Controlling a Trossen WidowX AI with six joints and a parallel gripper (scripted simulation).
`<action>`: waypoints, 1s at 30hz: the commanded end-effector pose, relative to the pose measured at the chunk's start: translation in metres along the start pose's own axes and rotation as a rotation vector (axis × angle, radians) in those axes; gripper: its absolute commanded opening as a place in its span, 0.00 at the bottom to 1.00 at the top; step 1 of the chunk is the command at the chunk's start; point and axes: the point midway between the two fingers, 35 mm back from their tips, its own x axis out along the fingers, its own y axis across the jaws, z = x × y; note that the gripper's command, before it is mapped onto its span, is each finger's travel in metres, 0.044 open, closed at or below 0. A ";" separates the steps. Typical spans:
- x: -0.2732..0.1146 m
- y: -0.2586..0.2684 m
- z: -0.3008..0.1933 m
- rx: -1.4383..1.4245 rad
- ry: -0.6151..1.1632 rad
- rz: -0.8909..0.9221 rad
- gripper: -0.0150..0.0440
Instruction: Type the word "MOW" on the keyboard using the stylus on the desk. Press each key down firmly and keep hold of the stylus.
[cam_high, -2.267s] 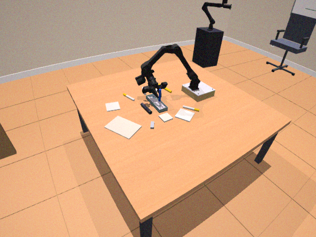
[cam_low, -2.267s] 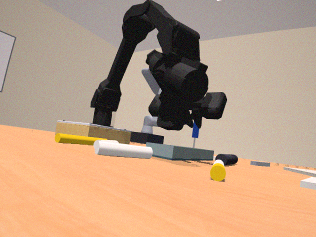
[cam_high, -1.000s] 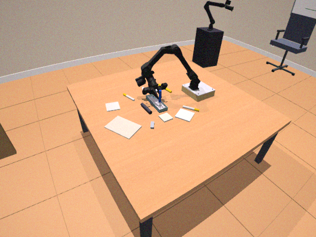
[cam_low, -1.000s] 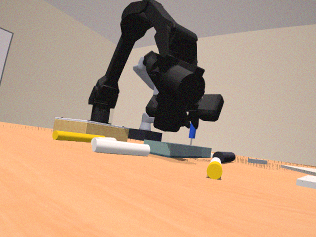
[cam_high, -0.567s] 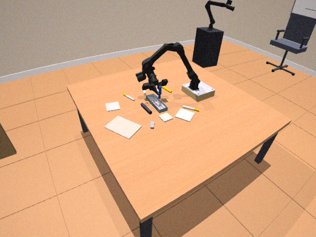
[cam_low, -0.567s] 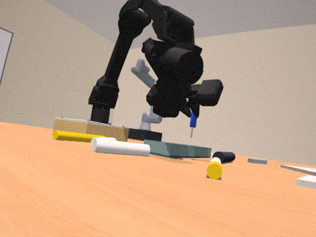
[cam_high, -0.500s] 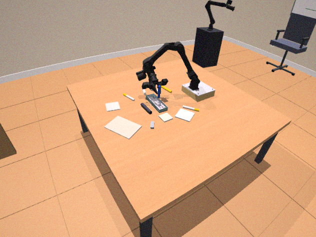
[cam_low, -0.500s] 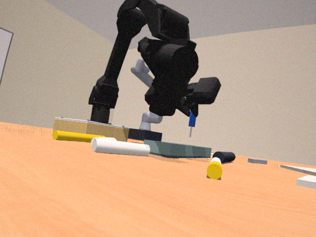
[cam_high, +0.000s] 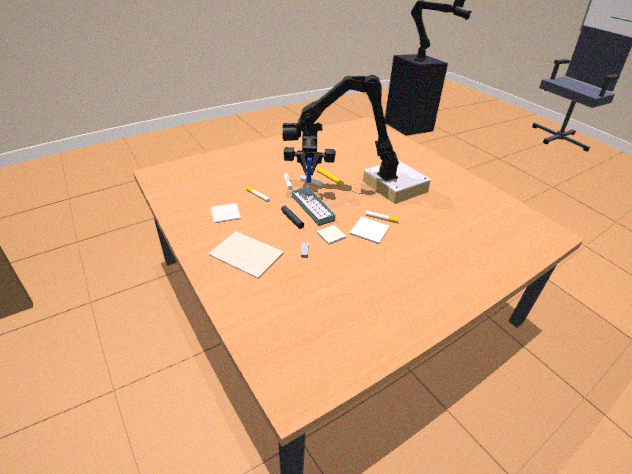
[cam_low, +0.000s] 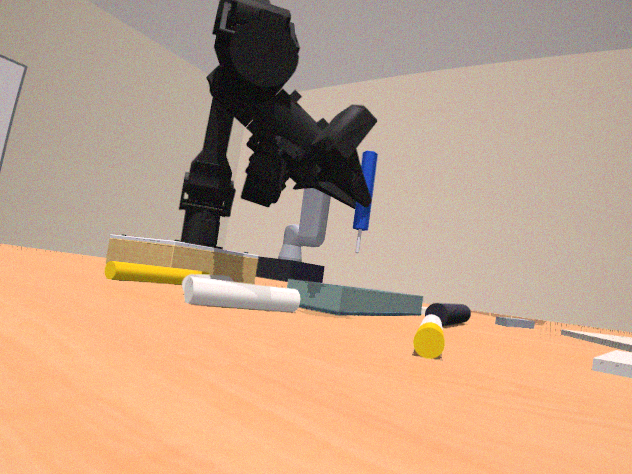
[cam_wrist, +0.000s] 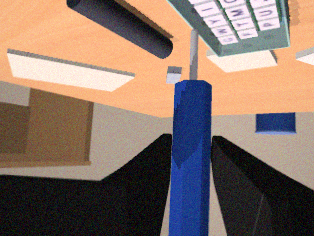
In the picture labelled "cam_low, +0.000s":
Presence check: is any blue stylus with grey tip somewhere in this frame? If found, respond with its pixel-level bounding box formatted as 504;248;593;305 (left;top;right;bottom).
353;151;377;254

